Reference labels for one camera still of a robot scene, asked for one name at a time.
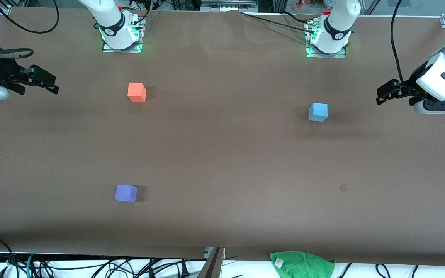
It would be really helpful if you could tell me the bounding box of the teal cable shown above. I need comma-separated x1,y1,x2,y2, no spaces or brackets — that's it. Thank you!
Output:
25,254,36,278

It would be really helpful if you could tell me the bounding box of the orange foam block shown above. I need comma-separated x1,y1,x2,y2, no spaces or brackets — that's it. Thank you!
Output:
127,83,147,102

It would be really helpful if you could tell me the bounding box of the purple foam block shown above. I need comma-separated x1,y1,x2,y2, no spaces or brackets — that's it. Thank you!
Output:
114,185,138,203

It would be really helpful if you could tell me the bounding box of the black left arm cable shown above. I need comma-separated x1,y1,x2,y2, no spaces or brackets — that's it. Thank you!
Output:
390,0,416,95

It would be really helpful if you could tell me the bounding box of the grey metal bracket post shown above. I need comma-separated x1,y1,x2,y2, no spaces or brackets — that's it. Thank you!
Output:
197,247,226,278

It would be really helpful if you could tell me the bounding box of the green microfiber cloth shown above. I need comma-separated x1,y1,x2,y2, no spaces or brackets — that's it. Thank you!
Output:
269,251,336,278

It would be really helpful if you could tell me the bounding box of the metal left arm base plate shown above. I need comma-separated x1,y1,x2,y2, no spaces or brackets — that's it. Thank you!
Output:
306,21,347,59

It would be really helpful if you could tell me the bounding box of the aluminium frame rail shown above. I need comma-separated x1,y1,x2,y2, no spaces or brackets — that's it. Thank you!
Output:
201,0,258,12

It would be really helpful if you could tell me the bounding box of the black cable to left base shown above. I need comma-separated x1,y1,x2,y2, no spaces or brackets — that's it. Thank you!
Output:
240,11,319,35

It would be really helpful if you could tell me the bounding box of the brown paper table cover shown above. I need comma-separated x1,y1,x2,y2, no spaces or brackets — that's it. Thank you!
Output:
0,6,445,267

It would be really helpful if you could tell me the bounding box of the light blue foam block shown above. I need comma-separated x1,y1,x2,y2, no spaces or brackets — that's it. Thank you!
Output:
309,103,328,122

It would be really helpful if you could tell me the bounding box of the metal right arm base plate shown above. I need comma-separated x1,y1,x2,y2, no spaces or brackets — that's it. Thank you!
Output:
102,17,143,53

